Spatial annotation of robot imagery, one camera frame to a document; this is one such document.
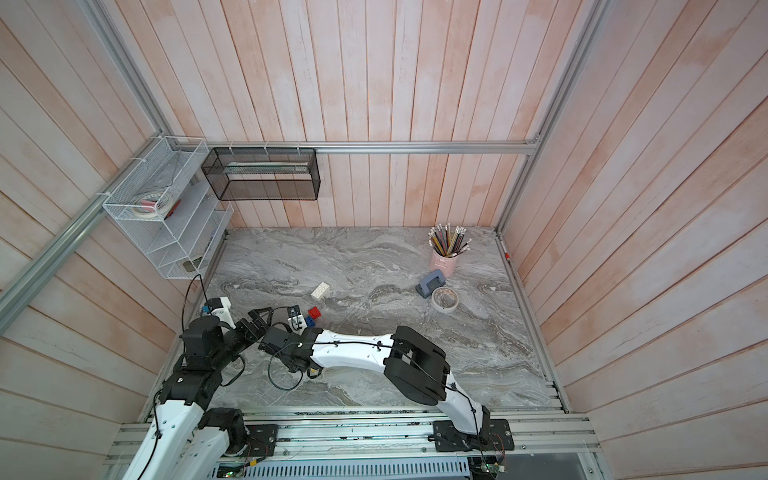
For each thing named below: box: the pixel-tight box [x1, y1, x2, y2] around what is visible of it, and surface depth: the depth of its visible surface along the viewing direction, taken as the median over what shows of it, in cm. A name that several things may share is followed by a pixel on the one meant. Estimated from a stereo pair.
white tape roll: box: [431, 286, 459, 314], surface depth 103 cm
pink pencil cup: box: [429, 248, 459, 278], surface depth 103 cm
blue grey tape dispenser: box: [415, 269, 446, 299], surface depth 103 cm
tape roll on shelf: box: [132, 191, 172, 218], surface depth 74 cm
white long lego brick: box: [310, 281, 330, 301], surface depth 103 cm
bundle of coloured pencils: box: [428, 223, 472, 258], surface depth 103 cm
